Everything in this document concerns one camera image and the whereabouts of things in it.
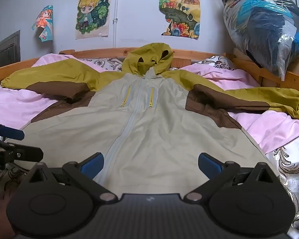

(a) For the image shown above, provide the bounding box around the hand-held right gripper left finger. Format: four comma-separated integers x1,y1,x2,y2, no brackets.
27,152,118,203

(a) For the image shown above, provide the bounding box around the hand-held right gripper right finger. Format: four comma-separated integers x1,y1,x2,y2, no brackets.
184,152,276,203

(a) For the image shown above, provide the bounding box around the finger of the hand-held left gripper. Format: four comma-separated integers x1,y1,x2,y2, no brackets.
1,143,44,165
0,121,25,141

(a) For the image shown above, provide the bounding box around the olive beige brown hooded jacket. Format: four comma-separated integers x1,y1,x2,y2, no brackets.
0,43,299,195

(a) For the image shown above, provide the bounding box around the clear plastic bag of clothes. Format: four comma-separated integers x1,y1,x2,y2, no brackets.
221,0,299,81

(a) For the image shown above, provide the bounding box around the person's left hand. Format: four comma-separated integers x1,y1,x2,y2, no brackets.
0,192,16,239

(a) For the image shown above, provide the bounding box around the pink bed sheet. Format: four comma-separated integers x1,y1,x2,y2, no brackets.
0,53,299,153

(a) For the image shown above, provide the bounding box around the dark grey panelled door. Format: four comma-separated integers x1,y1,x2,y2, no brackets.
0,30,21,66

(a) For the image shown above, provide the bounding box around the floral patterned quilt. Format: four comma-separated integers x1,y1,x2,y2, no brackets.
0,56,299,239

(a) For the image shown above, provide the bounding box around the small orange cartoon girl poster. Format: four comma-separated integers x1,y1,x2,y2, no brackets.
31,5,54,42

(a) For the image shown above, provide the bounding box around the blond cartoon character poster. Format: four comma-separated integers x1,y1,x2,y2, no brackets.
75,0,111,40

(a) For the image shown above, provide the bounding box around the colourful landscape drawing poster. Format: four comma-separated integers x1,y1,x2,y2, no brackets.
159,0,201,40

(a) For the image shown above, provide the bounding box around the wooden bed frame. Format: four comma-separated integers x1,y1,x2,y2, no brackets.
0,47,299,95

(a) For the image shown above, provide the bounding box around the white wall pipe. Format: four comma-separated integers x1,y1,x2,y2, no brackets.
113,0,120,49

